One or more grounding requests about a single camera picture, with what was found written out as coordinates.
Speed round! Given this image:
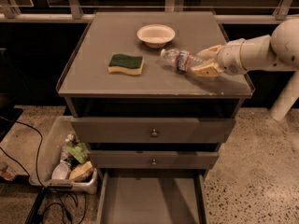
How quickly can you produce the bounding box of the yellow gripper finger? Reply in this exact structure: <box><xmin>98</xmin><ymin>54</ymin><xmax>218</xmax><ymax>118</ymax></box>
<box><xmin>191</xmin><ymin>61</ymin><xmax>223</xmax><ymax>77</ymax></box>
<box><xmin>197</xmin><ymin>45</ymin><xmax>222</xmax><ymax>61</ymax></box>

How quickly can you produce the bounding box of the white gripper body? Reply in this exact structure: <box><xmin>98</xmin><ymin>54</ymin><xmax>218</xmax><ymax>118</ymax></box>
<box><xmin>217</xmin><ymin>38</ymin><xmax>247</xmax><ymax>76</ymax></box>

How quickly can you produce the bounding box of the clear plastic water bottle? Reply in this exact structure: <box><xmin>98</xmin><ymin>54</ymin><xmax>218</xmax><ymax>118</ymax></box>
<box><xmin>160</xmin><ymin>49</ymin><xmax>204</xmax><ymax>72</ymax></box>

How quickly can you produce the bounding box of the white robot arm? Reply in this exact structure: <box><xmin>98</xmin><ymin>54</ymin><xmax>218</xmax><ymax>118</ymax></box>
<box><xmin>191</xmin><ymin>19</ymin><xmax>299</xmax><ymax>77</ymax></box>

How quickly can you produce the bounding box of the grey drawer cabinet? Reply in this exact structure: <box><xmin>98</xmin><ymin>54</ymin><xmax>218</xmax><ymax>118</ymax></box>
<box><xmin>55</xmin><ymin>10</ymin><xmax>256</xmax><ymax>224</ymax></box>

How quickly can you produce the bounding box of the grey top drawer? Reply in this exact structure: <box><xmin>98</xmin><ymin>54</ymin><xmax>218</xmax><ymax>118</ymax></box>
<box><xmin>71</xmin><ymin>118</ymin><xmax>235</xmax><ymax>143</ymax></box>

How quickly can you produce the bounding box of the grey drawer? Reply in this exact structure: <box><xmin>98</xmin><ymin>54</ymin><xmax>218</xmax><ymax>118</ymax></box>
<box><xmin>71</xmin><ymin>118</ymin><xmax>235</xmax><ymax>143</ymax></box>
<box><xmin>96</xmin><ymin>169</ymin><xmax>211</xmax><ymax>224</ymax></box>
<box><xmin>89</xmin><ymin>150</ymin><xmax>219</xmax><ymax>169</ymax></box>

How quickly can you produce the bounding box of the grey middle drawer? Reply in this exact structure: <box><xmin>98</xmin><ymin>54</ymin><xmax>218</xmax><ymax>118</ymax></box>
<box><xmin>89</xmin><ymin>150</ymin><xmax>219</xmax><ymax>169</ymax></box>

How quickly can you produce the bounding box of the grey bottom drawer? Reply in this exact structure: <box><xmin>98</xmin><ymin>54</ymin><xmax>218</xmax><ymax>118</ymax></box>
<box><xmin>96</xmin><ymin>169</ymin><xmax>211</xmax><ymax>224</ymax></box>

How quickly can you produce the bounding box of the green yellow sponge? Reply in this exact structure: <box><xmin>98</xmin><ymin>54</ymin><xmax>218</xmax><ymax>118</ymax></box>
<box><xmin>108</xmin><ymin>54</ymin><xmax>144</xmax><ymax>76</ymax></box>

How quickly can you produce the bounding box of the green packet in bin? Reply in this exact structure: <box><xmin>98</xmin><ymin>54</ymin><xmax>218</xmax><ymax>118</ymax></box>
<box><xmin>66</xmin><ymin>142</ymin><xmax>88</xmax><ymax>164</ymax></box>

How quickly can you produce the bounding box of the yellow sponge in bin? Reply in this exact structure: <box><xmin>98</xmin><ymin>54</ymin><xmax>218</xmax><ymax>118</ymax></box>
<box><xmin>69</xmin><ymin>161</ymin><xmax>93</xmax><ymax>182</ymax></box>

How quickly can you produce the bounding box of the clear plastic storage bin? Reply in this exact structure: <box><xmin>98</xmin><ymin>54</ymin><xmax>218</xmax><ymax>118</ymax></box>
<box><xmin>29</xmin><ymin>116</ymin><xmax>98</xmax><ymax>194</ymax></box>

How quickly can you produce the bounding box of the small white bowl in bin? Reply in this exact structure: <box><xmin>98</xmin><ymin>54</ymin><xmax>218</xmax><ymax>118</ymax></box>
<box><xmin>51</xmin><ymin>163</ymin><xmax>70</xmax><ymax>180</ymax></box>

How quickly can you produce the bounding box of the metal window railing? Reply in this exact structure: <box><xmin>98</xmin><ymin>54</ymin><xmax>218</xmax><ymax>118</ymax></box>
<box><xmin>0</xmin><ymin>0</ymin><xmax>299</xmax><ymax>24</ymax></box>

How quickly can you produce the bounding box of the small cup on floor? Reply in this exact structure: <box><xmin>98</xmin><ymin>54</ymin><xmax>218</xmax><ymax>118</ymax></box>
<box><xmin>0</xmin><ymin>161</ymin><xmax>17</xmax><ymax>181</ymax></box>

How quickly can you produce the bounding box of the black cable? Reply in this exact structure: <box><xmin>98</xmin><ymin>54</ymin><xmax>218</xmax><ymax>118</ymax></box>
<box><xmin>0</xmin><ymin>115</ymin><xmax>88</xmax><ymax>224</ymax></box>

